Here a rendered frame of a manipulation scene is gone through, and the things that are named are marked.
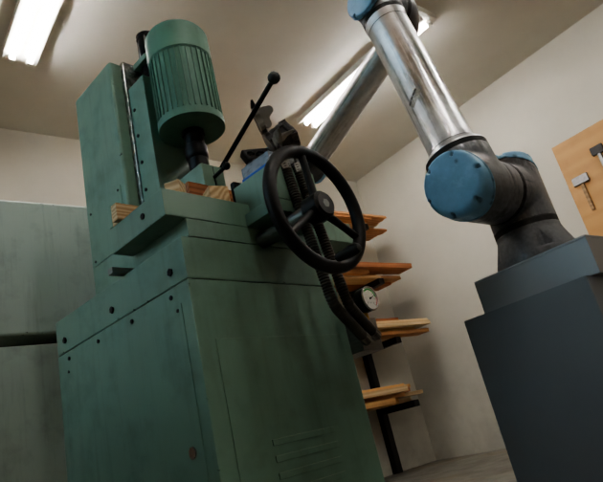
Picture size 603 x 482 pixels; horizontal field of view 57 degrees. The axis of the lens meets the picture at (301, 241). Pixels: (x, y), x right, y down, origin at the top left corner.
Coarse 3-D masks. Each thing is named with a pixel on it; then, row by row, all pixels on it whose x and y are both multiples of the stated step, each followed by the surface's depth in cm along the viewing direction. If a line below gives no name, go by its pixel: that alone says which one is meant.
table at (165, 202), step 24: (168, 192) 111; (144, 216) 113; (168, 216) 110; (192, 216) 113; (216, 216) 118; (240, 216) 124; (264, 216) 120; (120, 240) 119; (144, 240) 118; (336, 240) 146
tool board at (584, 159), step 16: (592, 128) 384; (560, 144) 402; (576, 144) 392; (592, 144) 384; (560, 160) 401; (576, 160) 392; (592, 160) 383; (576, 176) 392; (592, 176) 383; (576, 192) 391; (592, 192) 382; (592, 208) 380; (592, 224) 382
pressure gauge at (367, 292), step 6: (366, 288) 136; (354, 294) 136; (360, 294) 134; (366, 294) 135; (372, 294) 137; (354, 300) 135; (360, 300) 133; (366, 300) 134; (372, 300) 136; (378, 300) 137; (360, 306) 134; (366, 306) 133; (372, 306) 135; (366, 312) 135
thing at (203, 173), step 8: (200, 168) 138; (208, 168) 139; (216, 168) 142; (184, 176) 143; (192, 176) 140; (200, 176) 138; (208, 176) 138; (208, 184) 137; (216, 184) 139; (224, 184) 141
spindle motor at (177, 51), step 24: (168, 24) 150; (192, 24) 152; (168, 48) 148; (192, 48) 149; (168, 72) 145; (192, 72) 146; (168, 96) 143; (192, 96) 143; (216, 96) 149; (168, 120) 142; (192, 120) 143; (216, 120) 146; (168, 144) 152
